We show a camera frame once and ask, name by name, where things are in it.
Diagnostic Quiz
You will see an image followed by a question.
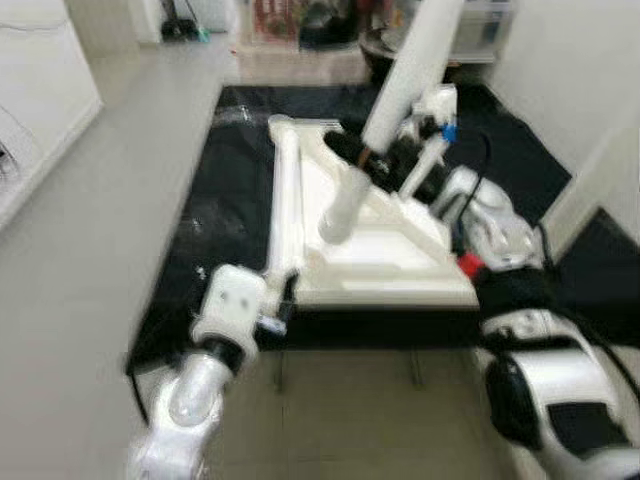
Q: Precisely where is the black cable with blue plug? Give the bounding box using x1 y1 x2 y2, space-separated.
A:
440 120 640 401

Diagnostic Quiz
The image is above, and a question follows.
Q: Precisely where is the white plastic children table top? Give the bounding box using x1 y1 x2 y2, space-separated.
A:
265 113 481 311

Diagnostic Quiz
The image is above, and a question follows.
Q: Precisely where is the patterned beige cloth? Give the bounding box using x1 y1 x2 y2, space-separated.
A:
235 45 371 86

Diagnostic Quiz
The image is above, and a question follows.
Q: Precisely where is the box with red print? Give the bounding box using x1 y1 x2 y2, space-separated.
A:
250 0 301 46

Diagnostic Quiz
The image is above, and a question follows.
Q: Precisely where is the black wok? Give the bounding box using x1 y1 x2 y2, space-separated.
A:
360 28 461 86

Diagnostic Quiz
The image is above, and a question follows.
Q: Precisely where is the black round floor object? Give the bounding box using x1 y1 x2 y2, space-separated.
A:
160 18 201 43

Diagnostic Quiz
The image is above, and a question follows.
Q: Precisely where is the clear plastic film scrap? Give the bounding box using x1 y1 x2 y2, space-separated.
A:
215 105 266 127

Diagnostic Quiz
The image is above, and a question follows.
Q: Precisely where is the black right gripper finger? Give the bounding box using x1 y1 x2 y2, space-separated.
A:
335 125 387 172

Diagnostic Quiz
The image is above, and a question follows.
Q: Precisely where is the black tablecloth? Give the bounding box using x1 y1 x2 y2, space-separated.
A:
125 82 640 376

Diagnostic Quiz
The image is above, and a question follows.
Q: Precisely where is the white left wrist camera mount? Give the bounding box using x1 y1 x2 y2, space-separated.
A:
190 265 269 346

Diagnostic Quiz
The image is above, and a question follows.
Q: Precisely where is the black plastic bag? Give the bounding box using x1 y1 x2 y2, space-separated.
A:
298 5 361 51

